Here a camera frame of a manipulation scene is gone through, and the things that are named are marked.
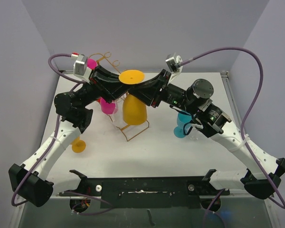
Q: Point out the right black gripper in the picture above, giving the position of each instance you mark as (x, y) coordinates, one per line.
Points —
(149, 90)

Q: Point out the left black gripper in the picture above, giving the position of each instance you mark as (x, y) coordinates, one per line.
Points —
(109, 83)

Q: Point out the clear wine glass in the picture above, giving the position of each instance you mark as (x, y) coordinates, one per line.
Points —
(195, 136)
(117, 116)

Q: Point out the pink plastic wine glass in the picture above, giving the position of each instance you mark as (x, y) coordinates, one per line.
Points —
(91, 64)
(107, 108)

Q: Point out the orange plastic wine glass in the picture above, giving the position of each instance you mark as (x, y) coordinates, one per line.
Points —
(134, 110)
(78, 145)

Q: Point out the teal plastic wine glass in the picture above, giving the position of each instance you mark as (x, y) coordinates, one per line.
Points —
(183, 125)

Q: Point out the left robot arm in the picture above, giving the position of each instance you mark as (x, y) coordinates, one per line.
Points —
(29, 179)

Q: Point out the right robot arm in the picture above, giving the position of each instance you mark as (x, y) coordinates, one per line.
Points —
(263, 172)

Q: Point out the gold wire wine glass rack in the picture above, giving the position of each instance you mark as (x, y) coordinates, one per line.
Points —
(128, 131)

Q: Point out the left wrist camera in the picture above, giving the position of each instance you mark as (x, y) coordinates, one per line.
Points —
(80, 68)

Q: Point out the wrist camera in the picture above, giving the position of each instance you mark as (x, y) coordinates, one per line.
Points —
(173, 62)
(80, 68)

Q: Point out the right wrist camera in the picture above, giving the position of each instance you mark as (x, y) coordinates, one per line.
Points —
(173, 62)

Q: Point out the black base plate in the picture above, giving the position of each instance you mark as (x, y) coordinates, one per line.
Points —
(145, 192)

